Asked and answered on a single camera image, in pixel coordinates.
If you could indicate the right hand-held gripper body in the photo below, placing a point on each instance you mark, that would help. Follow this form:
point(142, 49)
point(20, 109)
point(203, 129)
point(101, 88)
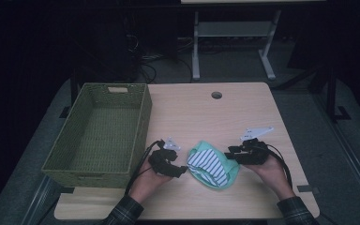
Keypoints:
point(251, 154)

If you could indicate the green woven basket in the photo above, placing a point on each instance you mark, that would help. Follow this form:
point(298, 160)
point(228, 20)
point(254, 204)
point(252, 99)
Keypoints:
point(106, 125)

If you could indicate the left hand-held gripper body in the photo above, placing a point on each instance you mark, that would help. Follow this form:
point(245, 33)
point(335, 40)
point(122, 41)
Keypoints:
point(161, 162)

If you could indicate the mint green striped garment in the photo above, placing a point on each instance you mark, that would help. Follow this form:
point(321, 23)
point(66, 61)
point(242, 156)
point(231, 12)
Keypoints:
point(211, 165)

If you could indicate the metal floor rail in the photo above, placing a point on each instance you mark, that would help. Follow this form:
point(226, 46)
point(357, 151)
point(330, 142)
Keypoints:
point(39, 200)
point(350, 150)

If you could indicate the grey tape strip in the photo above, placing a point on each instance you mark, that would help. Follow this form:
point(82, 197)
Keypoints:
point(307, 189)

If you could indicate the white metal stand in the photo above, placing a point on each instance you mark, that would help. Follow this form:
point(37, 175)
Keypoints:
point(231, 28)

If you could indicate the black metal stand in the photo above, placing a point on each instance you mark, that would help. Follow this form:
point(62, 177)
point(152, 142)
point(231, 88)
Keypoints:
point(331, 93)

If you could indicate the person's right hand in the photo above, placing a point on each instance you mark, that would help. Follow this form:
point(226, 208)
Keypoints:
point(273, 175)

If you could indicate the person's left hand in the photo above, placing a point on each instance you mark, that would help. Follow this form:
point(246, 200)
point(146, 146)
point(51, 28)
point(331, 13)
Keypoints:
point(147, 184)

